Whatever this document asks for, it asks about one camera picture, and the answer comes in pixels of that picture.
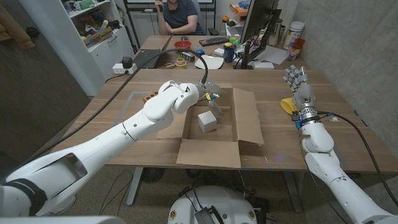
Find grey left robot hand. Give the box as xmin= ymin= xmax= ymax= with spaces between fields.
xmin=195 ymin=80 xmax=228 ymax=116

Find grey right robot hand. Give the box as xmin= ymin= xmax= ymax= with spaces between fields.
xmin=282 ymin=64 xmax=315 ymax=110

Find white cube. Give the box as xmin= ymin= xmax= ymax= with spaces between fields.
xmin=197 ymin=110 xmax=218 ymax=134

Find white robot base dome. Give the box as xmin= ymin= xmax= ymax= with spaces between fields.
xmin=167 ymin=185 xmax=258 ymax=224

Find yellow banana toy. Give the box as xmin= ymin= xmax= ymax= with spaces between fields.
xmin=279 ymin=96 xmax=299 ymax=116

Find white plate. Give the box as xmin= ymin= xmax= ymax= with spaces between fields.
xmin=194 ymin=54 xmax=224 ymax=70

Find small dark rectangular box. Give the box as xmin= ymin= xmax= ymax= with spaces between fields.
xmin=180 ymin=51 xmax=196 ymax=63

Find dark blue mug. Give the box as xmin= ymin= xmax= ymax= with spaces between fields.
xmin=223 ymin=46 xmax=238 ymax=63

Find white paper sheets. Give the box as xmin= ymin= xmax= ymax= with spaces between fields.
xmin=251 ymin=45 xmax=289 ymax=66

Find black keyboard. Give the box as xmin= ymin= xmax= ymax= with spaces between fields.
xmin=198 ymin=36 xmax=230 ymax=47

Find red bowl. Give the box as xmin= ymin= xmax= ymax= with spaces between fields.
xmin=174 ymin=40 xmax=193 ymax=53

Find white canister with label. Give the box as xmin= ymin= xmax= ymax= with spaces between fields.
xmin=282 ymin=21 xmax=305 ymax=50

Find brown brick with holes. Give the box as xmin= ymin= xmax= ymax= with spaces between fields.
xmin=142 ymin=90 xmax=160 ymax=105

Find open cardboard box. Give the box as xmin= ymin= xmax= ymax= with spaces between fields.
xmin=156 ymin=83 xmax=265 ymax=169

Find open black laptop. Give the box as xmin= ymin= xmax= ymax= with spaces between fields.
xmin=132 ymin=33 xmax=174 ymax=70

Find person in dark t-shirt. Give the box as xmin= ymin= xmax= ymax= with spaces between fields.
xmin=153 ymin=0 xmax=206 ymax=36

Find grey office chair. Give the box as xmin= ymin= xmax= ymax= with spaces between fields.
xmin=192 ymin=0 xmax=220 ymax=36

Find black monitor on stand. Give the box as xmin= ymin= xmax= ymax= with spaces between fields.
xmin=233 ymin=0 xmax=282 ymax=70

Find orange box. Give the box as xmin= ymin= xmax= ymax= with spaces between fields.
xmin=229 ymin=2 xmax=251 ymax=17

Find white power strip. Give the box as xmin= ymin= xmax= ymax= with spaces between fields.
xmin=111 ymin=62 xmax=138 ymax=75

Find metal table leg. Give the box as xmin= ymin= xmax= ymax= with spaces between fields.
xmin=282 ymin=170 xmax=303 ymax=214
xmin=126 ymin=167 xmax=144 ymax=207

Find black round floor base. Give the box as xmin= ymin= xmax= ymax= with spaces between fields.
xmin=141 ymin=167 xmax=165 ymax=184

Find white shelf cabinet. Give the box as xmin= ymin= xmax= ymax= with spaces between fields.
xmin=18 ymin=0 xmax=135 ymax=97

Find small printed cardboard box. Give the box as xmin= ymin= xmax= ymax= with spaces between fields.
xmin=82 ymin=26 xmax=114 ymax=49

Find grey finned module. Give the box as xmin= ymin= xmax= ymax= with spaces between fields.
xmin=194 ymin=205 xmax=225 ymax=224

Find person with grey sneakers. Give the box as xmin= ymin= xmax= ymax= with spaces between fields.
xmin=46 ymin=194 xmax=77 ymax=216

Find black round object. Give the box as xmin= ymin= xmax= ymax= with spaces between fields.
xmin=25 ymin=26 xmax=40 ymax=39

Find white robot torso edge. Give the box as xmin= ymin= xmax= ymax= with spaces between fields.
xmin=0 ymin=215 xmax=127 ymax=224

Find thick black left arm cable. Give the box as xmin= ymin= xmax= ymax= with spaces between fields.
xmin=6 ymin=47 xmax=209 ymax=180

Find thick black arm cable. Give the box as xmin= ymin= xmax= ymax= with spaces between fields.
xmin=317 ymin=110 xmax=398 ymax=208
xmin=6 ymin=47 xmax=209 ymax=180

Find black power cord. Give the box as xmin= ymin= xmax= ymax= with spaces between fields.
xmin=104 ymin=72 xmax=128 ymax=84

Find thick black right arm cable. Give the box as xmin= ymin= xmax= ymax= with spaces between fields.
xmin=317 ymin=110 xmax=398 ymax=208

